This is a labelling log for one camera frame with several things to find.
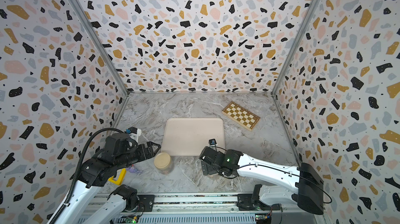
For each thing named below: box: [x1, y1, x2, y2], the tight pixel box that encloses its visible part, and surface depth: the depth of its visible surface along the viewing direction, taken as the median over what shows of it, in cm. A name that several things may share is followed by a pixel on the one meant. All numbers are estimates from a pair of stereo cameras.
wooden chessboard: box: [221, 101, 261, 132], surface depth 108 cm
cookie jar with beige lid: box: [153, 152, 174, 176], surface depth 78 cm
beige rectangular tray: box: [161, 117, 226, 157], surface depth 104 cm
